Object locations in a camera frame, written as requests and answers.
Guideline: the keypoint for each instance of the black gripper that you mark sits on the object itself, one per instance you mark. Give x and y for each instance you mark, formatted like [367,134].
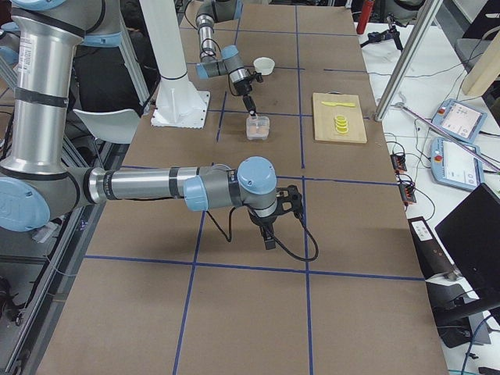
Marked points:
[262,222]
[243,86]

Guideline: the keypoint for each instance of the clear plastic egg carton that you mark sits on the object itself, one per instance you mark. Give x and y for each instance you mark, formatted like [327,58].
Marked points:
[264,130]

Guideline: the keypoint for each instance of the white ceramic bowl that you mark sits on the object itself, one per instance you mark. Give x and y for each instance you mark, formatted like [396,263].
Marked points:
[264,65]

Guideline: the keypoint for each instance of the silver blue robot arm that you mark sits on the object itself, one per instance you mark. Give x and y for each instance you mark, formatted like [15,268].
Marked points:
[35,185]
[216,61]

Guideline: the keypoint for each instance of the black speaker box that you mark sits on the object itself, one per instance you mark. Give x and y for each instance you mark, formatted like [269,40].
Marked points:
[432,258]

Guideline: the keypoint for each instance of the yellow plastic knife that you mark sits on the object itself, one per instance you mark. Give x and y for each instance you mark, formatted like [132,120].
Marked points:
[343,104]

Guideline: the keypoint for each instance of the bamboo cutting board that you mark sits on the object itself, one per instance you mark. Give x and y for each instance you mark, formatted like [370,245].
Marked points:
[323,119]

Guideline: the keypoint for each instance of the lemon slice two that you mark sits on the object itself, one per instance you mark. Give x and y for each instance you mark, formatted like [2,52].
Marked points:
[341,124]

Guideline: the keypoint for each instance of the white chair seat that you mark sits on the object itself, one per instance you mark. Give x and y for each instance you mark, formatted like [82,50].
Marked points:
[118,127]

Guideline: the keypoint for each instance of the lower orange circuit board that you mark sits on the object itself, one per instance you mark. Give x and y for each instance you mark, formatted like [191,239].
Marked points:
[407,192]

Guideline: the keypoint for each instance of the orange circuit board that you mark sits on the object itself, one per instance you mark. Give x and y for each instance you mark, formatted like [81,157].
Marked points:
[407,192]
[398,163]

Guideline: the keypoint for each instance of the upper orange circuit board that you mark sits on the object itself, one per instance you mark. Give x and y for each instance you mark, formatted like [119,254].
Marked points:
[398,163]

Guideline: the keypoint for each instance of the reacher grabber stick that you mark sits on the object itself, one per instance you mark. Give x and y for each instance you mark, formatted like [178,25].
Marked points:
[440,132]

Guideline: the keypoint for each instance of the black tripod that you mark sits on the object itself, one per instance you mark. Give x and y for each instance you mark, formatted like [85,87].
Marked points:
[391,33]

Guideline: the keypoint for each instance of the near teach pendant tablet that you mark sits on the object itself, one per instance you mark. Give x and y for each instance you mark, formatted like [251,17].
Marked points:
[453,166]

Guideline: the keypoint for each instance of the teach pendant tablet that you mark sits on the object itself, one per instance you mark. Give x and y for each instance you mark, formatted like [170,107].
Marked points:
[460,120]
[453,166]

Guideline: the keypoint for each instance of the black laptop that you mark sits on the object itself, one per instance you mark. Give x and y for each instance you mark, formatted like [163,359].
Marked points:
[470,235]

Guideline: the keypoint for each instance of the far teach pendant tablet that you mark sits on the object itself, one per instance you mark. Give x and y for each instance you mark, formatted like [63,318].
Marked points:
[460,120]

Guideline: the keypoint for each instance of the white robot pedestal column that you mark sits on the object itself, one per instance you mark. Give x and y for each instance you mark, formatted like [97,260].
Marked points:
[178,103]

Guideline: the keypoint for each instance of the aluminium frame post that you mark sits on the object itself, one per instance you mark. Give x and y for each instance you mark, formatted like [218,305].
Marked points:
[424,20]

